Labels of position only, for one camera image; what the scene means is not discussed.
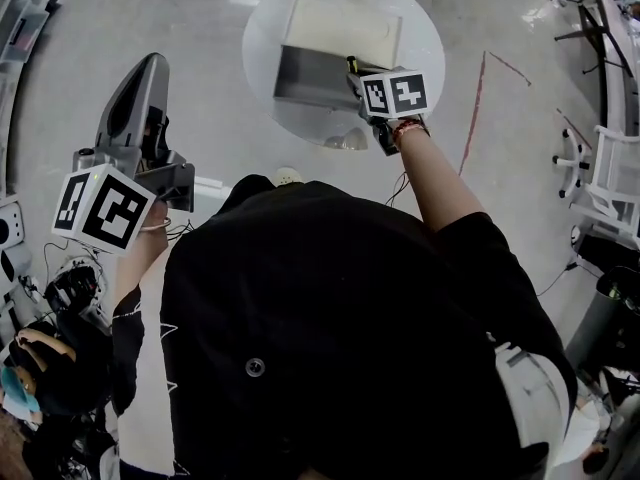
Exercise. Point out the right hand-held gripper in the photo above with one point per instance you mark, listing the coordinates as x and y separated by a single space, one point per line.
395 93

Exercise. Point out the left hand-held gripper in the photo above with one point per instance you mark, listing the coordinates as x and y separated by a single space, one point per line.
105 208

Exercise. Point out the yellow pencil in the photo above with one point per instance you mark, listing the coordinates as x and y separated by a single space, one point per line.
352 64

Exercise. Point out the white box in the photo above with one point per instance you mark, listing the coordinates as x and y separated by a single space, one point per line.
340 23

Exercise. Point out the person's left forearm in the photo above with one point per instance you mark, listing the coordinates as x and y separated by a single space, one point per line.
135 268

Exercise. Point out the person's right forearm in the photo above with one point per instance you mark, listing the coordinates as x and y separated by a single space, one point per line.
435 183

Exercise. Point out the clear plastic wrapper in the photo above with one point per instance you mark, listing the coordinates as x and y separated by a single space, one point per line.
347 140

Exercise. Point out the round white side table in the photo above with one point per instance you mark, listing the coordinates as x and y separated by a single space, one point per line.
425 68

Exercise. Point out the person's white shoe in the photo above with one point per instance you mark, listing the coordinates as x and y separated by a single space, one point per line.
290 176

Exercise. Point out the person's black trouser leg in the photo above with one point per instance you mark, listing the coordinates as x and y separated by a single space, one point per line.
250 188

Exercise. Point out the white round-faced device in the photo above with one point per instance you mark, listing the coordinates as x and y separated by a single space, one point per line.
11 225

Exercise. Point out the white device with black cone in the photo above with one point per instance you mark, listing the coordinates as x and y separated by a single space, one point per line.
12 268

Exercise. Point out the person's black shirt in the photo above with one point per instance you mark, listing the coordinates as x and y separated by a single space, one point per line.
325 318

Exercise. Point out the long white desk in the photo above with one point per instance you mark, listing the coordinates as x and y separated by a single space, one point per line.
615 58

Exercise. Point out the white mesh chair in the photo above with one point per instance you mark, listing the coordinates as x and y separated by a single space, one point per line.
610 168

